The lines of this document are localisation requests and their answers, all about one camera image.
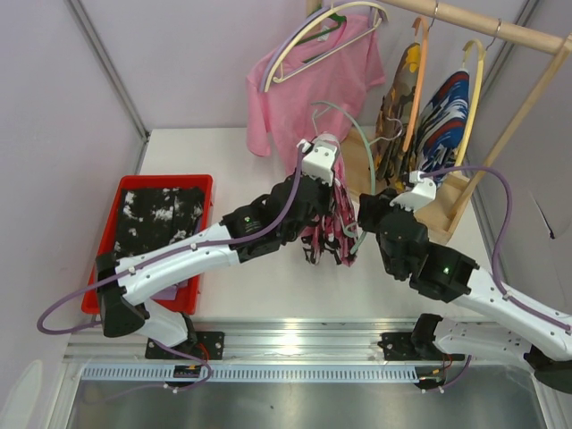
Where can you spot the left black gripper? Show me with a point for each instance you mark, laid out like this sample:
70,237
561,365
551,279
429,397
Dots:
319,202

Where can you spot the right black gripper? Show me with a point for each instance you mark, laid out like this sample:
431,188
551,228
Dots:
369,213

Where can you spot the pink camouflage trousers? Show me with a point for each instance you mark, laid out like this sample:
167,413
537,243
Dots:
335,233

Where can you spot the mint green hanger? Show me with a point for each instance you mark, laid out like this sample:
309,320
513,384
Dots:
357,157

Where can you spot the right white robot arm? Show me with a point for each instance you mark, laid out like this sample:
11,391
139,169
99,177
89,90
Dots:
524,333

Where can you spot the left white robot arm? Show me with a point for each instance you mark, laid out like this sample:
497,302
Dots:
260,228

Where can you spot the green yellow camouflage trousers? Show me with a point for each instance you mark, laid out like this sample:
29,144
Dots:
394,116

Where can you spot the lilac hanger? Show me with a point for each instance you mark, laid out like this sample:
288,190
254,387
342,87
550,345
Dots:
375,18

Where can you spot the cream hanger left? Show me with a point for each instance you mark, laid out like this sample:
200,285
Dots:
356,23

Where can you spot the cream hanger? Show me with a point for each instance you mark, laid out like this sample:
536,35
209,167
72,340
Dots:
474,99
356,23

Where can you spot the cream hanger right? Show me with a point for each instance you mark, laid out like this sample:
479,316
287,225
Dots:
474,99

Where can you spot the dark green hanger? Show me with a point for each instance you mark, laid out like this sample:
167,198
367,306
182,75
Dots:
333,22

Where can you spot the orange hanger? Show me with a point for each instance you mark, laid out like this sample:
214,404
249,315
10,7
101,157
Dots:
419,23

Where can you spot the wooden clothes rack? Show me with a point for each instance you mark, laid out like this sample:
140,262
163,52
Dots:
444,214

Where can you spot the blue red white shorts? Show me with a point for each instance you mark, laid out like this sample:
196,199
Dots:
442,124

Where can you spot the pink t-shirt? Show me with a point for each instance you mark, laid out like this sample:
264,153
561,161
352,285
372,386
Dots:
282,117

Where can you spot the red plastic bin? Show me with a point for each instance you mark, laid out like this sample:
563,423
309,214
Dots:
204,182

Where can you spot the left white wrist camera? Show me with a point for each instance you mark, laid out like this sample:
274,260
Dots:
319,157

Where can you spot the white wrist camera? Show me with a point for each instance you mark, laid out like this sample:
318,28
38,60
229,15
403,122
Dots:
422,193
319,157

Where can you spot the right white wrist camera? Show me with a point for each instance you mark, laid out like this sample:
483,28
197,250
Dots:
422,193

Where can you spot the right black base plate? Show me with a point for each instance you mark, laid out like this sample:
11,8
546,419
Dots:
406,346

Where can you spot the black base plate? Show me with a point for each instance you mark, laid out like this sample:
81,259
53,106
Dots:
406,346
208,346

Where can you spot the aluminium mounting rail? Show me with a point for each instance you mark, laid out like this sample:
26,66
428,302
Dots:
300,341

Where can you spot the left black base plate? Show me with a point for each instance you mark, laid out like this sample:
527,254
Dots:
208,346

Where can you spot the white slotted cable duct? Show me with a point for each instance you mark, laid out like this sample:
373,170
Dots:
250,373

